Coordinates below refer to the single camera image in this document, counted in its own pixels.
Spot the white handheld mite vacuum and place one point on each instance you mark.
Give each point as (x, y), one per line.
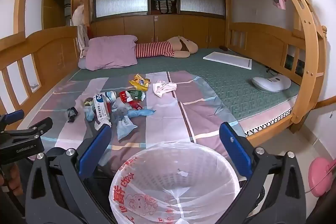
(270, 83)

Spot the green patterned bed mat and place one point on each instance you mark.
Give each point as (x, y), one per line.
(231, 87)

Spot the white hanging cloth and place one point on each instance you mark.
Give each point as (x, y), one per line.
(80, 22)

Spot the frosted glass window panel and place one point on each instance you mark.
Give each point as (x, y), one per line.
(202, 1)
(120, 2)

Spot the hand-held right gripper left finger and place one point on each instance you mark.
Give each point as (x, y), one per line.
(97, 144)

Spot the grey bag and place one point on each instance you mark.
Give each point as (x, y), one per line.
(118, 113)

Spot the wooden bunk ladder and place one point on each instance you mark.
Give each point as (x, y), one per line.
(313, 37)

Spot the pink pillow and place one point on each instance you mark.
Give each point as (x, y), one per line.
(110, 52)

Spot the person's left hand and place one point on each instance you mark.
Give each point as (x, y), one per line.
(14, 179)

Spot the striped plush toy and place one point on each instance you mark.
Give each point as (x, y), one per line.
(157, 48)

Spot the wooden bunk bed frame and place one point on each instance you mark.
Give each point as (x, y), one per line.
(57, 48)

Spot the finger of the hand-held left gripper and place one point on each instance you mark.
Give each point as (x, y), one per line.
(13, 116)
(34, 128)

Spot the white bin with plastic liner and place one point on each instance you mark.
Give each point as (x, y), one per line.
(173, 187)

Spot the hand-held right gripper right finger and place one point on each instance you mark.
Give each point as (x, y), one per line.
(233, 146)

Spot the round dark patterned packet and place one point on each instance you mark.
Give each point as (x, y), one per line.
(88, 101)

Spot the green snack packet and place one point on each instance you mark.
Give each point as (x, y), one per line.
(136, 95)

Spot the light blue plastic wrapper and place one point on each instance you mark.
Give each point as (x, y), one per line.
(89, 113)

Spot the light blue pillow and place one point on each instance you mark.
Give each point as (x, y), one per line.
(82, 64)

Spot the red yellow snack packet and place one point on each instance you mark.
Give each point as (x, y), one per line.
(123, 96)

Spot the wooden cabinet row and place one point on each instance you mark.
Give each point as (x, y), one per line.
(168, 28)

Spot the pink round fan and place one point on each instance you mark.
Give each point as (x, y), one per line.
(321, 176)

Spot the white blue striped packet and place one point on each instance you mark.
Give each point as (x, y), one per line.
(110, 96)

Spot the black wrapper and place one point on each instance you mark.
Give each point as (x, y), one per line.
(71, 113)

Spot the blue white carton box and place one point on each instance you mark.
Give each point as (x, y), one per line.
(101, 108)

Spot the clear plastic bag with label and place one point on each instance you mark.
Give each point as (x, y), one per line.
(124, 128)

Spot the striped pink grey bedsheet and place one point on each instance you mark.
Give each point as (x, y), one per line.
(168, 119)

